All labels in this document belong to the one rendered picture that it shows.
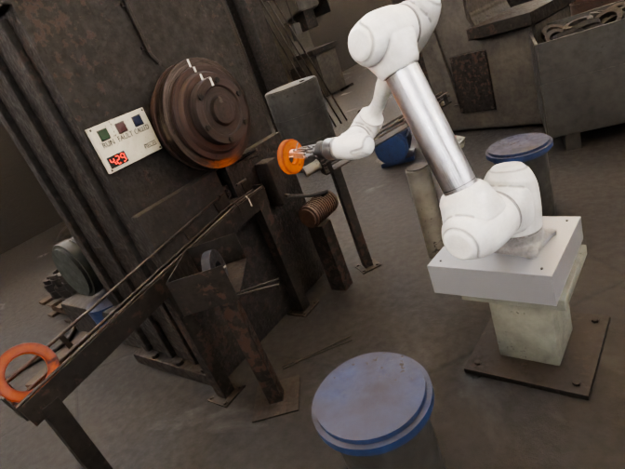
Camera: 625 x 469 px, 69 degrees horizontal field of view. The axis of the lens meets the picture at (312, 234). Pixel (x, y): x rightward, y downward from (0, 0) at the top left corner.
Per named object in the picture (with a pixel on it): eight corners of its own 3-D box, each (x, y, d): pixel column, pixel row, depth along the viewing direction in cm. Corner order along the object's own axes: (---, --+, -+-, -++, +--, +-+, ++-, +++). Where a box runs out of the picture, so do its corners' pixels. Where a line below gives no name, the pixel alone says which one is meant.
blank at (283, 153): (294, 180, 206) (299, 180, 204) (272, 164, 195) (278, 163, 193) (302, 150, 210) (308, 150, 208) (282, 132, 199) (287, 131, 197)
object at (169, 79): (186, 187, 193) (133, 78, 175) (255, 146, 224) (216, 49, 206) (195, 186, 189) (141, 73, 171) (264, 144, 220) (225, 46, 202)
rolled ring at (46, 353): (14, 332, 145) (13, 334, 148) (-22, 390, 135) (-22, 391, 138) (71, 355, 152) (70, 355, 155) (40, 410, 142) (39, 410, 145)
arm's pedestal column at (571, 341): (610, 320, 165) (603, 247, 154) (589, 400, 140) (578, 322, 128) (499, 306, 192) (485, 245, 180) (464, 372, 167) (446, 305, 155)
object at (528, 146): (492, 232, 248) (477, 159, 232) (506, 205, 270) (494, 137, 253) (556, 231, 228) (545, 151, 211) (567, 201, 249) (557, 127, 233)
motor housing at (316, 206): (326, 292, 251) (293, 207, 230) (346, 271, 265) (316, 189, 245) (345, 294, 242) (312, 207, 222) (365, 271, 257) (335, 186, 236)
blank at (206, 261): (211, 300, 149) (220, 297, 149) (195, 256, 148) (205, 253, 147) (225, 288, 165) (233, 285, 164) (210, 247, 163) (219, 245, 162)
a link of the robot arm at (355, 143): (337, 166, 184) (351, 148, 192) (369, 164, 175) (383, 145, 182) (327, 143, 179) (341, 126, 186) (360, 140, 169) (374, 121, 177)
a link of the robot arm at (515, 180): (552, 218, 145) (546, 153, 137) (526, 244, 135) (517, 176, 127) (504, 214, 157) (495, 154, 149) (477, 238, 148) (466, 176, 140)
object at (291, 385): (249, 434, 176) (166, 283, 149) (257, 386, 200) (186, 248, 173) (299, 422, 173) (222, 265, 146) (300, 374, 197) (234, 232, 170)
